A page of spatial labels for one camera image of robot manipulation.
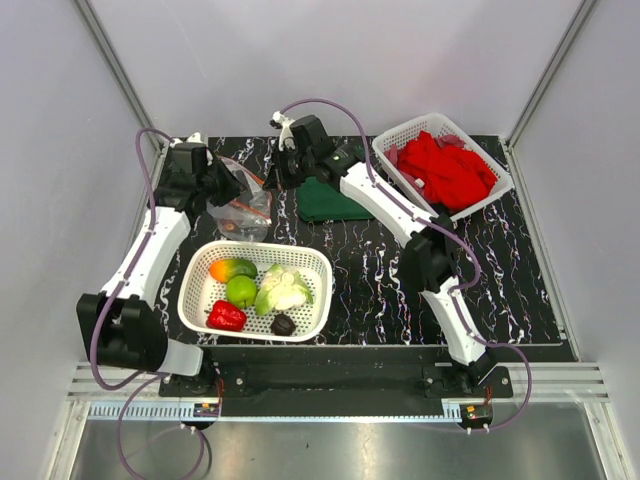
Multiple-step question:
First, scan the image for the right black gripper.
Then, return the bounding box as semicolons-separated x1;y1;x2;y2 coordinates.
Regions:
262;144;313;193

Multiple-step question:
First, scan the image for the dark red fake apple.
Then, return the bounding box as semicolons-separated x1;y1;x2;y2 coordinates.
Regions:
219;219;241;237

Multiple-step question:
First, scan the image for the clear zip top bag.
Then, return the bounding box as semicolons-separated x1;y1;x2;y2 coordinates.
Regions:
207;157;272;242

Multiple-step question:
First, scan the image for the orange fake mango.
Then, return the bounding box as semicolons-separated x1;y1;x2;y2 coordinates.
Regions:
209;258;258;284

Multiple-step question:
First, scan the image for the green fake apple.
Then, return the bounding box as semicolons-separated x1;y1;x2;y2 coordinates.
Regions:
226;275;258;309

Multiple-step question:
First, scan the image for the red fake pepper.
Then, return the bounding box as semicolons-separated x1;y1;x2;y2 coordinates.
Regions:
206;300;247;332

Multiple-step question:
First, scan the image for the dark brown fake fruit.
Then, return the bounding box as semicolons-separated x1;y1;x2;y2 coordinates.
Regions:
270;313;296;336

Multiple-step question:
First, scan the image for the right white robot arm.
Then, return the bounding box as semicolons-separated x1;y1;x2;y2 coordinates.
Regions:
264;112;497;397

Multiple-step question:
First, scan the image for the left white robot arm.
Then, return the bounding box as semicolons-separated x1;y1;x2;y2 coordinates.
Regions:
76;135;244;396

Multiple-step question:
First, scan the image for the green folded cloth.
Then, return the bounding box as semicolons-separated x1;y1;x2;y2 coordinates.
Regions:
296;178;373;223

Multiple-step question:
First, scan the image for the white perforated empty basket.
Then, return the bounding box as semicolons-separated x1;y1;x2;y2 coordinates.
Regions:
177;240;333;343

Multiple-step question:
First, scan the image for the pink cloth in basket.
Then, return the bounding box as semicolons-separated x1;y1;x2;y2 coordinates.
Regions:
385;145;424;189

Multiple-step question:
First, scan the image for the white basket with clothes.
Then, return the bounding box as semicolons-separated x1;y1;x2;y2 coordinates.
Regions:
372;113;514;222

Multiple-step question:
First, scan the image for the red garment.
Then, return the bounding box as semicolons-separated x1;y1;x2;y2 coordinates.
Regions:
396;131;498;213

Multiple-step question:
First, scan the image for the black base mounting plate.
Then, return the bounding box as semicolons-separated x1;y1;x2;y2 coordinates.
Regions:
159;345;514;419

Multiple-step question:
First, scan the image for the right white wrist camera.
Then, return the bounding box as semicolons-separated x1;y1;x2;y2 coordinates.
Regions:
269;111;296;152

